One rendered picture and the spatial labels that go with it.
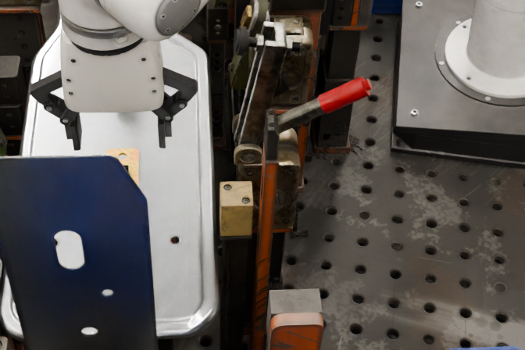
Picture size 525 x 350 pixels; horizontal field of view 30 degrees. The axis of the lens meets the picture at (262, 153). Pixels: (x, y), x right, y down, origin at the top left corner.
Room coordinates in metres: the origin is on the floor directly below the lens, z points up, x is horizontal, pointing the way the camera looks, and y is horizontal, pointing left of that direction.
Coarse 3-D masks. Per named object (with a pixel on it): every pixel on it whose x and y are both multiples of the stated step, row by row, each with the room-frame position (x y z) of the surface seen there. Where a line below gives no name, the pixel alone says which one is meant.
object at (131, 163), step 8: (112, 152) 0.74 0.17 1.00; (120, 152) 0.74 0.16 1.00; (128, 152) 0.74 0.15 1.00; (136, 152) 0.75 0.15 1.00; (120, 160) 0.73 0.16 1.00; (128, 160) 0.73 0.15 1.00; (136, 160) 0.73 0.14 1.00; (128, 168) 0.71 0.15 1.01; (136, 168) 0.72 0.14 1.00; (136, 176) 0.71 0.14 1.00
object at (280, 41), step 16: (240, 32) 0.72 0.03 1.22; (272, 32) 0.74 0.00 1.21; (240, 48) 0.71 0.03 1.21; (256, 48) 0.72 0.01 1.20; (272, 48) 0.71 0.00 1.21; (288, 48) 0.72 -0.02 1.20; (256, 64) 0.74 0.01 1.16; (272, 64) 0.71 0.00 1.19; (256, 80) 0.71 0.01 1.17; (272, 80) 0.71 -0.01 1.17; (256, 96) 0.71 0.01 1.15; (272, 96) 0.71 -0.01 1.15; (240, 112) 0.74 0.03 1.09; (256, 112) 0.71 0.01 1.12; (240, 128) 0.73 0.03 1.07; (256, 128) 0.71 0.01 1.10; (240, 144) 0.71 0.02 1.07; (256, 144) 0.71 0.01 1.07
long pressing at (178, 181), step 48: (48, 48) 0.92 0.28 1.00; (192, 48) 0.93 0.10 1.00; (48, 144) 0.75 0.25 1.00; (96, 144) 0.76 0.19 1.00; (144, 144) 0.76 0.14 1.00; (192, 144) 0.77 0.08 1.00; (144, 192) 0.69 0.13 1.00; (192, 192) 0.69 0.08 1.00; (192, 240) 0.63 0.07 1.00; (192, 288) 0.57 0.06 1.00; (192, 336) 0.52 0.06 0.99
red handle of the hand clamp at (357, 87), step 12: (348, 84) 0.74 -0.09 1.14; (360, 84) 0.73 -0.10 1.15; (324, 96) 0.73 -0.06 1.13; (336, 96) 0.73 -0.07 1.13; (348, 96) 0.73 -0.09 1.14; (360, 96) 0.73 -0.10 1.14; (300, 108) 0.73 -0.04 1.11; (312, 108) 0.73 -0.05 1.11; (324, 108) 0.72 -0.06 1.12; (336, 108) 0.72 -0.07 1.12; (288, 120) 0.72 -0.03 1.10; (300, 120) 0.72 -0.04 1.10; (240, 132) 0.73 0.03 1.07
